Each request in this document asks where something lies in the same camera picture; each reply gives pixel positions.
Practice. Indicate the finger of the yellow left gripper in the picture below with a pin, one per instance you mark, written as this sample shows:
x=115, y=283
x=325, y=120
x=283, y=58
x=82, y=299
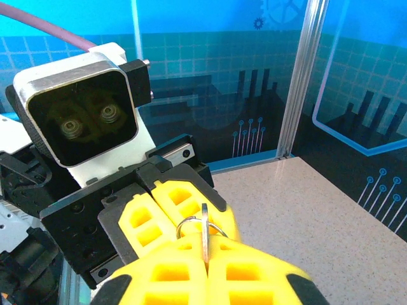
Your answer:
x=130, y=228
x=190, y=193

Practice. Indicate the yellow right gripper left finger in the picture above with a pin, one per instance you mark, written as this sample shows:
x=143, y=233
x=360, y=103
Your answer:
x=143, y=279

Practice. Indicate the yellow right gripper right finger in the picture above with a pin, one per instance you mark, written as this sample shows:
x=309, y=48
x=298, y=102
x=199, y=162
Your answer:
x=280, y=282

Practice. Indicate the silver metal keyring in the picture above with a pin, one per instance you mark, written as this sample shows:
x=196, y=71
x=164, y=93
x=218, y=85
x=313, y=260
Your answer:
x=186, y=218

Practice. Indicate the silver metal key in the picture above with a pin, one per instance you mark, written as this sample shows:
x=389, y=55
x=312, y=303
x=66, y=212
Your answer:
x=205, y=235

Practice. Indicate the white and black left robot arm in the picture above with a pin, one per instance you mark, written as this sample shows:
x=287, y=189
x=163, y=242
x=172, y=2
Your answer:
x=12, y=228

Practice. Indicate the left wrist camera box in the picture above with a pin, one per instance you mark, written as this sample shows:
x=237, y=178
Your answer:
x=79, y=120

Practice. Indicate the aluminium frame post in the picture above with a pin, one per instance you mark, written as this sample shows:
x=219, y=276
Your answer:
x=302, y=79

